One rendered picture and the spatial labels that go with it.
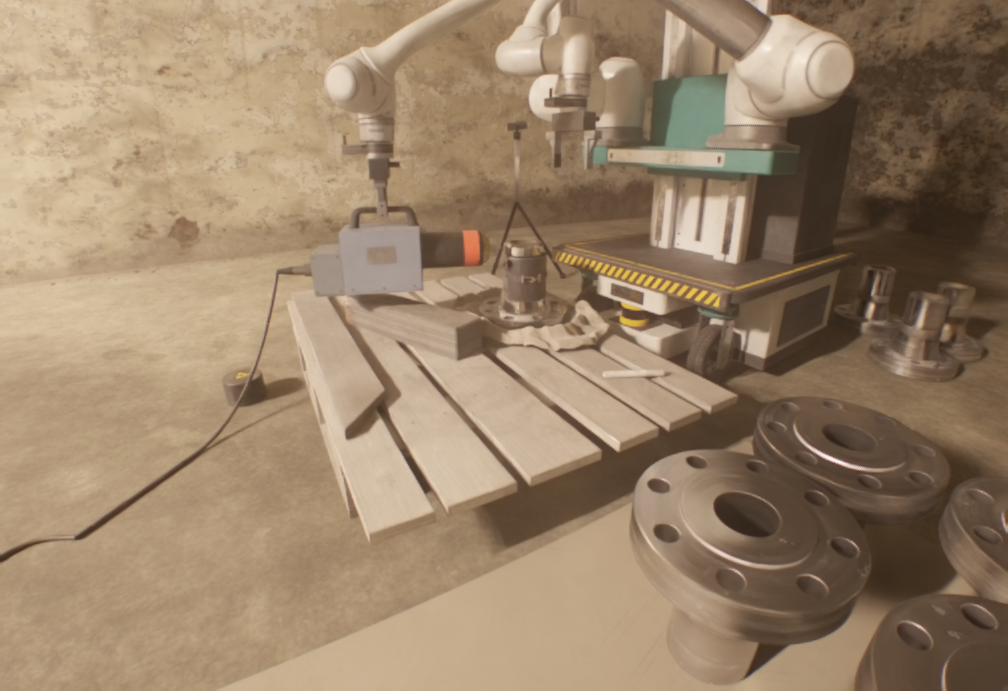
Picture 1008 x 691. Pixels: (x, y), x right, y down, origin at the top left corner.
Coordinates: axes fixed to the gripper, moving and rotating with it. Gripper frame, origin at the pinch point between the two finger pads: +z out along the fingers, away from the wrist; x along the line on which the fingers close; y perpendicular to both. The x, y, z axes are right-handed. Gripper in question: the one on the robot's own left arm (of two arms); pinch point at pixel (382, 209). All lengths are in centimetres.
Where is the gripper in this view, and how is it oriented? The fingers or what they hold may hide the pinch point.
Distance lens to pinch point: 130.3
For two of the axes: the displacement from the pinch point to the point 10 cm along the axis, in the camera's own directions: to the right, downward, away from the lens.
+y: 9.8, -0.6, 1.8
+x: -1.9, -3.3, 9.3
